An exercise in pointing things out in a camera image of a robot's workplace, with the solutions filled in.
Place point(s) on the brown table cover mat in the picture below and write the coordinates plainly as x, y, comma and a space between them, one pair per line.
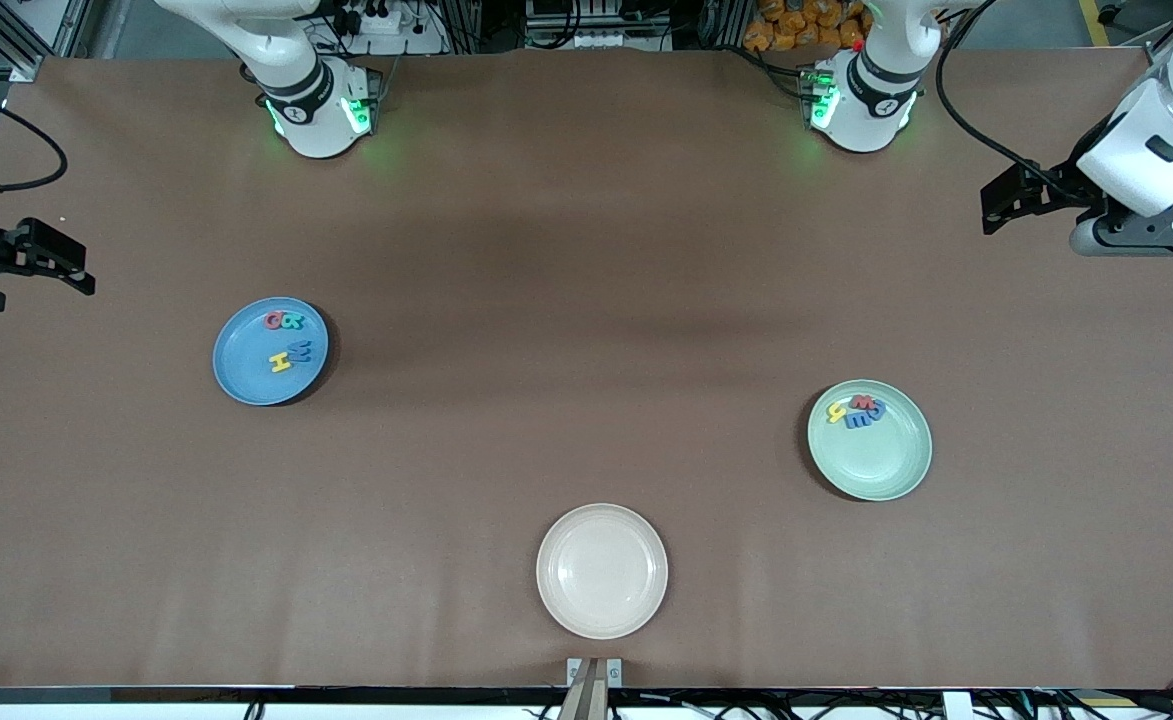
586, 250

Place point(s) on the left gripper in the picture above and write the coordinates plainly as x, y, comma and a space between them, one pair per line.
1074, 186

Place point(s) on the yellow foam capital H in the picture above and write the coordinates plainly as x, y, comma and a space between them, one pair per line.
280, 362

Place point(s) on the beige plate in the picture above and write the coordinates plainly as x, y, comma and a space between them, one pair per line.
602, 571

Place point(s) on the green plate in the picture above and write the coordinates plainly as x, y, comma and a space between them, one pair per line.
869, 460

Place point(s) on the pink foam capital Q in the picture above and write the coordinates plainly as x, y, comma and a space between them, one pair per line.
270, 322

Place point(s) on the pink foam lowercase w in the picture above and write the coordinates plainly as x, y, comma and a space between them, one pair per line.
861, 402

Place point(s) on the blue foam lowercase m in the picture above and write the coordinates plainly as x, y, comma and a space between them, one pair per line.
856, 421

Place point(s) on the yellow foam lowercase h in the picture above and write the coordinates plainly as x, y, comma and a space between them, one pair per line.
835, 411

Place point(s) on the orange packaged goods pile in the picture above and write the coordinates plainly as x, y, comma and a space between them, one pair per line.
796, 30

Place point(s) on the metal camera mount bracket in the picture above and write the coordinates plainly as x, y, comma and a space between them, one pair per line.
611, 672

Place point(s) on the teal foam capital R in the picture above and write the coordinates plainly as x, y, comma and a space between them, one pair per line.
294, 321

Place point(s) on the white power strip with plugs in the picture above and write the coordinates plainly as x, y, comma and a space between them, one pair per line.
396, 30

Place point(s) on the white electronics box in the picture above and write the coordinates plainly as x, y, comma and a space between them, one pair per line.
596, 35

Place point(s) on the blue foam capital W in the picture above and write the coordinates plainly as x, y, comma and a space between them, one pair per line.
301, 351

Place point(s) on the blue plate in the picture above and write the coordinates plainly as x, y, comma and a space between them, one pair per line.
246, 375

